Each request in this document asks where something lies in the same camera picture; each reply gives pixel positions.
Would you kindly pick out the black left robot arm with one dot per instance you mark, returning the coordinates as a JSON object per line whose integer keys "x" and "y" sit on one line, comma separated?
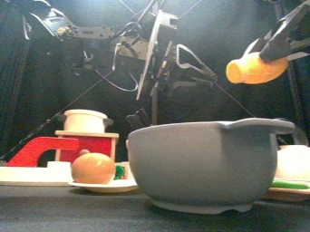
{"x": 77, "y": 31}

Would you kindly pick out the small white plate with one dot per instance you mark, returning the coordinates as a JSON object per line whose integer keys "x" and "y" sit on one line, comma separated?
{"x": 108, "y": 186}

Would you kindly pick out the white toy pot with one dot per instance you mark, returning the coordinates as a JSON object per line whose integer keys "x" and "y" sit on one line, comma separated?
{"x": 85, "y": 120}

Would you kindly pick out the red wooden toy stove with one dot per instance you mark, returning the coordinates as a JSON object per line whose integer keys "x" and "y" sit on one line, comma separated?
{"x": 93, "y": 145}

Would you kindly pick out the small green toy piece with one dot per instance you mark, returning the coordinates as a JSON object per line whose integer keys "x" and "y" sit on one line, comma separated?
{"x": 120, "y": 172}

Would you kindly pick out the orange toy onion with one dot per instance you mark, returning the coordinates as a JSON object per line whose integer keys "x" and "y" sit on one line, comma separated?
{"x": 93, "y": 167}

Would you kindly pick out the white round toy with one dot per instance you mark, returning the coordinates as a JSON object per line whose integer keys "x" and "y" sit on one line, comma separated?
{"x": 295, "y": 163}

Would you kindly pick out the green toy vegetable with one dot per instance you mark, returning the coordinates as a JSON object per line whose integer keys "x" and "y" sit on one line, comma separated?
{"x": 289, "y": 184}

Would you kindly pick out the red toy faucet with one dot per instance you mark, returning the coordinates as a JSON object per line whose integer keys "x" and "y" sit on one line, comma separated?
{"x": 37, "y": 149}

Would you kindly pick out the white toy sink base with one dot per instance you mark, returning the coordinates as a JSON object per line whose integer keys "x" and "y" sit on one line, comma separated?
{"x": 33, "y": 175}

